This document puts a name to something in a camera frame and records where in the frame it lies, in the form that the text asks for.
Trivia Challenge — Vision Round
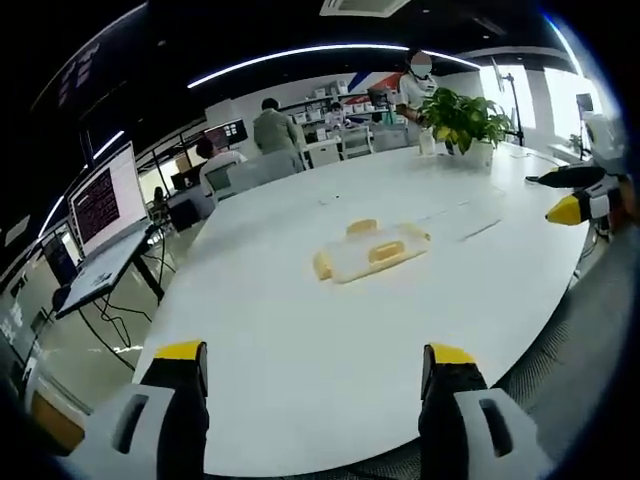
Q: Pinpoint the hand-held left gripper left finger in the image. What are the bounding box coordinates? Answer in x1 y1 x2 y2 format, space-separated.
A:
58 340 210 480

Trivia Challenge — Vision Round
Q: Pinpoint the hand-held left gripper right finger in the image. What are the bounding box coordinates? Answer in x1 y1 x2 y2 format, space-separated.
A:
418 342 557 480

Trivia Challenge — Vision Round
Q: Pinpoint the clear yellow plastic buckle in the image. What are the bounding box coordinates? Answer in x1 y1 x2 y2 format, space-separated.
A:
312 218 433 286

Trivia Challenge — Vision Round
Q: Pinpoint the brown cardboard box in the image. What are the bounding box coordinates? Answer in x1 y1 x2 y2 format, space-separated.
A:
28 389 87 457

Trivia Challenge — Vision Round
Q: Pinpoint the green potted plant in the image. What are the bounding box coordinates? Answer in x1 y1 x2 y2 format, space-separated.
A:
418 87 514 167

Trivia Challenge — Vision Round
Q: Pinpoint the tilted side desk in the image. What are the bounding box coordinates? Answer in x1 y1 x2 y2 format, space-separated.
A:
52 223 166 320

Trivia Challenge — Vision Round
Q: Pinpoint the white chair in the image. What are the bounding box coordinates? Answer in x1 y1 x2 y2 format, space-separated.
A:
340 124 374 161

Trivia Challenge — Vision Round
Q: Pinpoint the computer monitor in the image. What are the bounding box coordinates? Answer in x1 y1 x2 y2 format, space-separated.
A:
66 140 150 259

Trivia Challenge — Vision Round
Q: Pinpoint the storage shelf with boxes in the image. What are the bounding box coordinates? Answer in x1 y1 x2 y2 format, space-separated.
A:
279 74 401 144

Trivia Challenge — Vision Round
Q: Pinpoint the ceiling air vent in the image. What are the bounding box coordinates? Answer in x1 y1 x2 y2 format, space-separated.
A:
319 0 407 18

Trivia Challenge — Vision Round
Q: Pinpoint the grey office chair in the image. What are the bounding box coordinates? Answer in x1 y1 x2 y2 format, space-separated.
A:
204 149 301 204

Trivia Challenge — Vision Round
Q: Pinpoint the ceiling light strip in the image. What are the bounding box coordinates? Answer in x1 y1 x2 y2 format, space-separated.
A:
187 43 482 90

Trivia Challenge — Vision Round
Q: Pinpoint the black floor cable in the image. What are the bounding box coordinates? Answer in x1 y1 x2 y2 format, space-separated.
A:
79 234 176 374

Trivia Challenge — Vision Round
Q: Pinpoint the wall screen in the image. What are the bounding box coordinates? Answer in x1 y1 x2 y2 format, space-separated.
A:
203 118 248 147

